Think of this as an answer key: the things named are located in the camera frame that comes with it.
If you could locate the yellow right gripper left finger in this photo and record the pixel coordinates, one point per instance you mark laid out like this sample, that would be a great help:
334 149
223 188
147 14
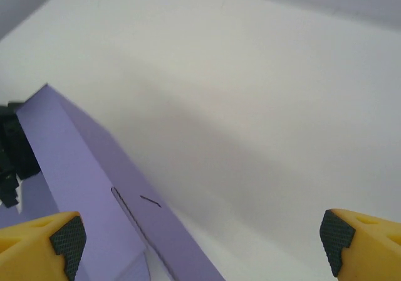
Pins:
25 249

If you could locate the purple corrugated paper box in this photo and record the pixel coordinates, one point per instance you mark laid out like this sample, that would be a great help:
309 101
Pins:
94 183

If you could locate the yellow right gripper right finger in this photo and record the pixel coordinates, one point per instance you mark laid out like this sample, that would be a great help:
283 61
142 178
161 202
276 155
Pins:
372 246

